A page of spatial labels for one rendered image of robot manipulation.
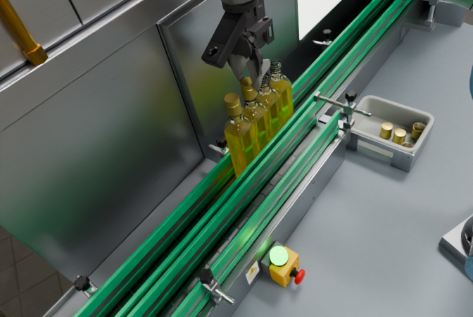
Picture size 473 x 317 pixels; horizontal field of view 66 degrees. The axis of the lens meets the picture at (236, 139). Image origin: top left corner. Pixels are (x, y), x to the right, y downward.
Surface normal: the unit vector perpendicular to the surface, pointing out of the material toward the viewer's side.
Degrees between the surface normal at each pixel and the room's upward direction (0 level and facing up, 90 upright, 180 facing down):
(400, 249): 0
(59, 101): 90
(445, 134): 0
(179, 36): 90
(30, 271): 0
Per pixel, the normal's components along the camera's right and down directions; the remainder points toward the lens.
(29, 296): -0.17, -0.67
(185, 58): 0.77, 0.36
